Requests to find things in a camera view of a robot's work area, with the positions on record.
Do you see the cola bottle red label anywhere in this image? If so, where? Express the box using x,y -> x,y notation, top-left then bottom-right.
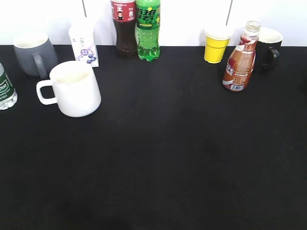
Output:
111,0 -> 137,58

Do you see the brown coffee drink bottle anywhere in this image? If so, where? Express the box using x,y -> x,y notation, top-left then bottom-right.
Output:
222,21 -> 261,92

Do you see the clear water bottle green label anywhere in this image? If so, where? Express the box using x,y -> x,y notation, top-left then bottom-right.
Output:
0,63 -> 18,110

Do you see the green sprite bottle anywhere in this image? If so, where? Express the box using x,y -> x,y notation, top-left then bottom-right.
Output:
136,0 -> 161,62

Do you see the yellow paper cup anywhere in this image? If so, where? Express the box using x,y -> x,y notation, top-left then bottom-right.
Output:
204,25 -> 233,64

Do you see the white ceramic mug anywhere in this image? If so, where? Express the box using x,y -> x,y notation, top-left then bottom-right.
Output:
36,61 -> 102,117

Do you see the black ceramic mug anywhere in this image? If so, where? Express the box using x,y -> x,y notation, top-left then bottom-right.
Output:
254,27 -> 283,73

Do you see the grey ceramic mug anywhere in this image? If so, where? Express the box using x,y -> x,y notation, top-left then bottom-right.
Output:
13,32 -> 58,79

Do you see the white yogurt drink carton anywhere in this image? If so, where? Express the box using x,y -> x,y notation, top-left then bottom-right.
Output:
69,17 -> 99,68

